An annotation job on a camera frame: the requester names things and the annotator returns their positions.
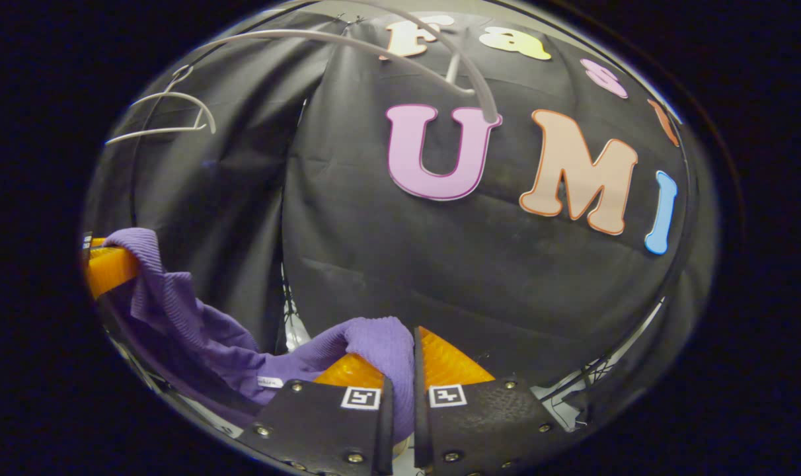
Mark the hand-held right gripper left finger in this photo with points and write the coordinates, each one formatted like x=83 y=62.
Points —
x=321 y=423

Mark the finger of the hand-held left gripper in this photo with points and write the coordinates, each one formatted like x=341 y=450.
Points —
x=110 y=268

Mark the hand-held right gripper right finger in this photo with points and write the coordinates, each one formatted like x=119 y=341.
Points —
x=493 y=423

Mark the white plastic hanger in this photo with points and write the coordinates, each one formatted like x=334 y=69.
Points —
x=483 y=92
x=176 y=96

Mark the black backdrop cloth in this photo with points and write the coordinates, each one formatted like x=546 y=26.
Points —
x=374 y=264

